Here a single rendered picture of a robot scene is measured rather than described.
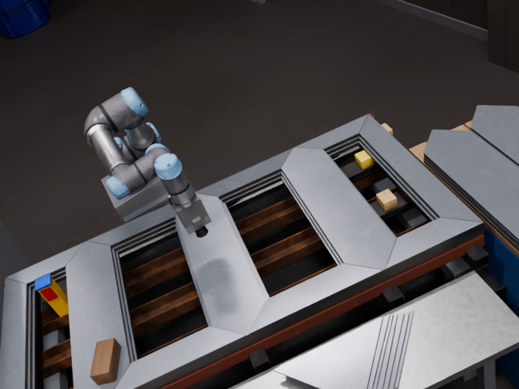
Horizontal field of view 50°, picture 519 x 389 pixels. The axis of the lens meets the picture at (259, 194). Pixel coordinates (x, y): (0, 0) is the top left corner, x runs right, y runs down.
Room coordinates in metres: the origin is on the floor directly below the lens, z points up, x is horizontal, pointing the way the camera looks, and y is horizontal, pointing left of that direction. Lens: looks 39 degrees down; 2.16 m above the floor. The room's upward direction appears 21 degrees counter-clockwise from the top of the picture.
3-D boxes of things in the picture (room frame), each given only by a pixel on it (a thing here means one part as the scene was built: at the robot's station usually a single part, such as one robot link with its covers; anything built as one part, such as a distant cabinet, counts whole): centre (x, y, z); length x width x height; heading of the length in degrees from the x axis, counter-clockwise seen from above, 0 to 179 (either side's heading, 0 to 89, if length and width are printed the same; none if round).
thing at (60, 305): (1.54, 0.84, 0.78); 0.05 x 0.05 x 0.19; 5
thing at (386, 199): (1.39, -0.41, 0.79); 0.06 x 0.05 x 0.04; 5
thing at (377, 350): (0.84, -0.09, 0.77); 0.45 x 0.20 x 0.04; 95
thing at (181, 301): (1.40, 0.22, 0.70); 1.66 x 0.08 x 0.05; 95
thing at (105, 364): (1.09, 0.60, 0.89); 0.12 x 0.06 x 0.05; 170
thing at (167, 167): (1.39, 0.23, 1.22); 0.09 x 0.08 x 0.11; 14
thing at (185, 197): (1.39, 0.23, 1.14); 0.08 x 0.08 x 0.05
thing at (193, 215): (1.38, 0.22, 1.06); 0.10 x 0.09 x 0.16; 14
